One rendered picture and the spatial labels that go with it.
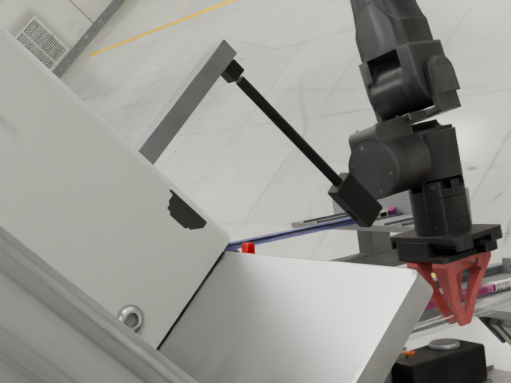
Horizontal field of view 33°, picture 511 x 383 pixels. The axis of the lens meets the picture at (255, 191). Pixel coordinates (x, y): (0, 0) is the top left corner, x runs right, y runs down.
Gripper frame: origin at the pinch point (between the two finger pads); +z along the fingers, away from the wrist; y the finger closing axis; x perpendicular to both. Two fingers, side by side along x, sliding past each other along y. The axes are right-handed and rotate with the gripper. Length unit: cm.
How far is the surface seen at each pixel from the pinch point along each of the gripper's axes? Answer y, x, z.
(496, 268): -19.1, 27.5, 2.8
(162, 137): 11.6, -35.6, -23.9
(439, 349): 16.9, -18.9, -4.5
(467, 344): 17.3, -16.4, -4.1
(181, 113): 11.6, -33.8, -25.3
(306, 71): -275, 194, -42
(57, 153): 39, -53, -24
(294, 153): -236, 151, -6
